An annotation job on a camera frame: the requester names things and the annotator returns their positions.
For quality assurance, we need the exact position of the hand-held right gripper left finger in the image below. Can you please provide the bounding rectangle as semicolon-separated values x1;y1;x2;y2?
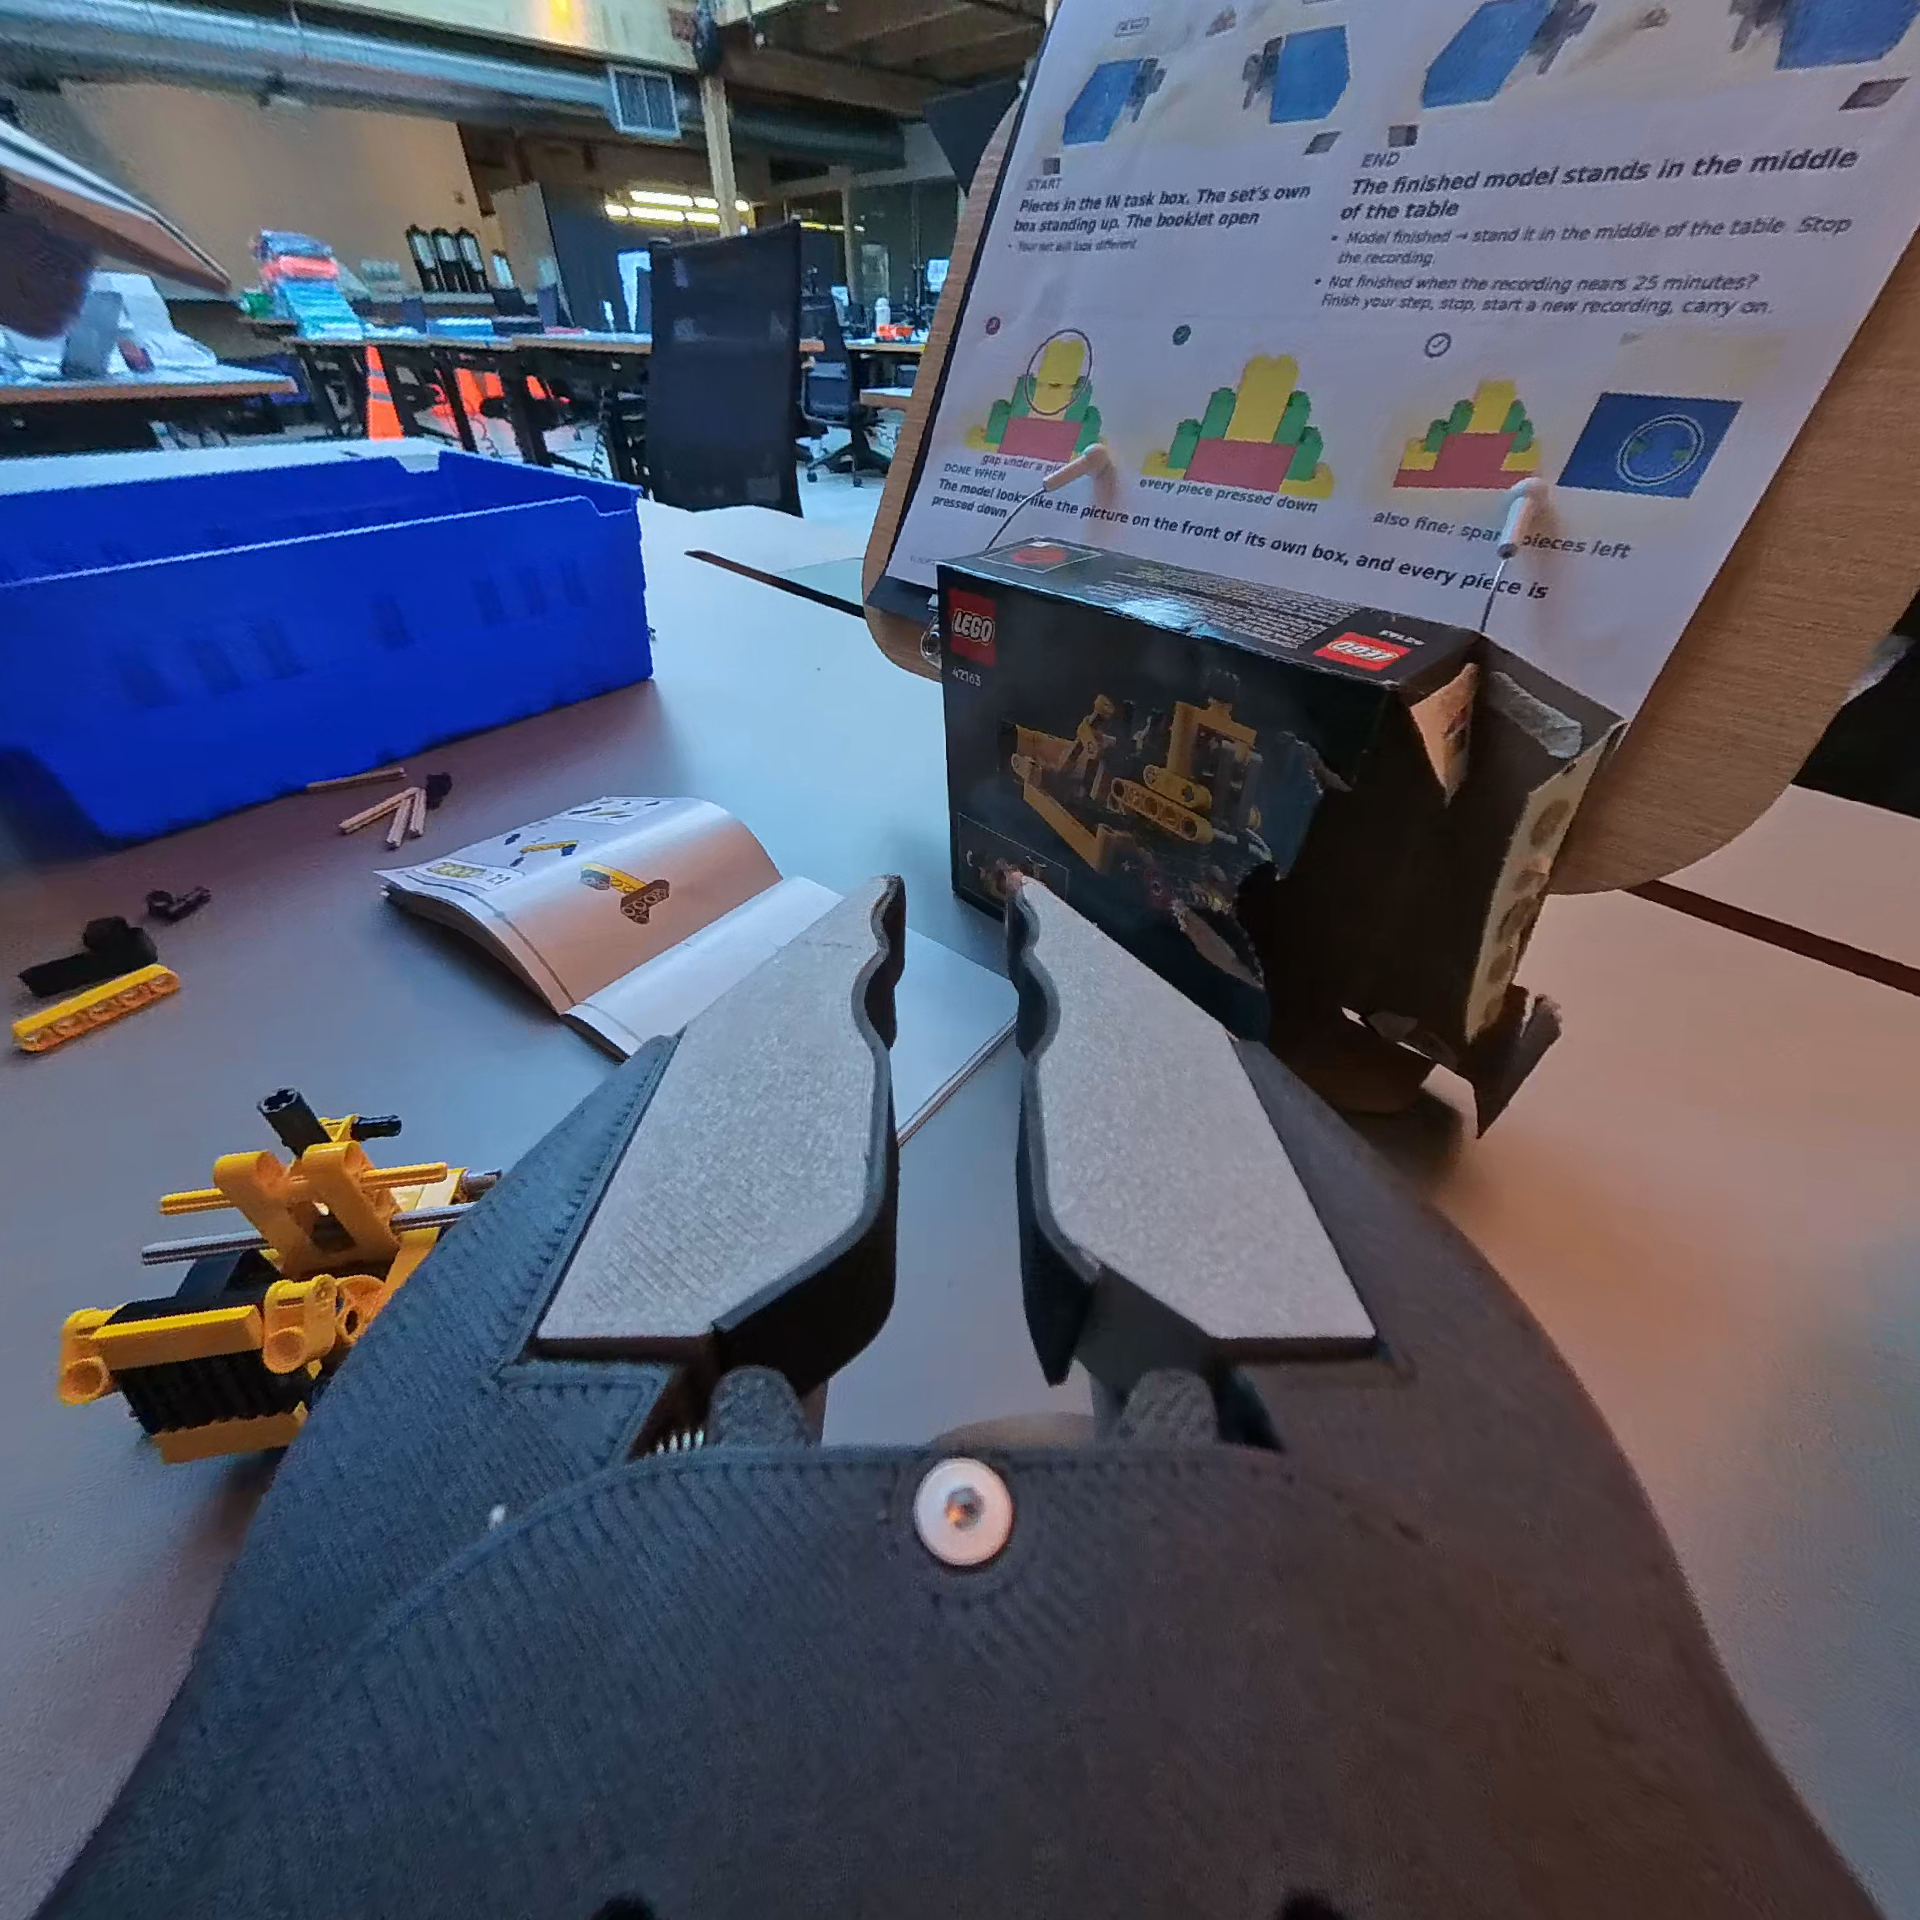
532;874;909;1400

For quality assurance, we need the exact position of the lego instruction booklet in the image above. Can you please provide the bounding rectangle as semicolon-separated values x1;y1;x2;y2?
374;793;1021;1151

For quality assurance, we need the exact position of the black office chair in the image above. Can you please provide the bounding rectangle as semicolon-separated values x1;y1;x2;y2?
643;219;806;517
802;291;889;481

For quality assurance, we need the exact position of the wooden document stand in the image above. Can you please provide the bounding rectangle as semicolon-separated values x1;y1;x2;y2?
859;0;1920;896

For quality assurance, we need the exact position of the printed instruction sheet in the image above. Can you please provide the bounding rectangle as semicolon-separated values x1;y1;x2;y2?
885;0;1920;712

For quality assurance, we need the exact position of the yellow lego bulldozer model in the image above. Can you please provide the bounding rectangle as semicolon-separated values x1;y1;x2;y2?
55;1088;502;1466

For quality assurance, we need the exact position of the black angled lego beam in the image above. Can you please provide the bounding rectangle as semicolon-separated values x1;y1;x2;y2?
18;917;161;999

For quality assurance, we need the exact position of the blue plastic bin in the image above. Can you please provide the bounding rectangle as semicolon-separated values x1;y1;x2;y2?
0;447;656;845

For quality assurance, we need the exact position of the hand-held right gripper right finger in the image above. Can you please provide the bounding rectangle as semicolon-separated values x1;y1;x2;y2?
1003;874;1382;1423

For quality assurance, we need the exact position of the yellow lego beam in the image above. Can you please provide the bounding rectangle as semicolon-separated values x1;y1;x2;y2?
10;965;180;1054

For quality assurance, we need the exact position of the stack of coloured trays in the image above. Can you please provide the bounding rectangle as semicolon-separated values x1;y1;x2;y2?
249;226;372;340

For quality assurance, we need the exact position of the black lego set box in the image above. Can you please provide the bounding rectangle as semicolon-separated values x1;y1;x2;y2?
935;537;1631;1136

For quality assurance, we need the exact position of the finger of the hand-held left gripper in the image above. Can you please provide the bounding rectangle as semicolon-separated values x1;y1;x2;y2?
0;116;232;292

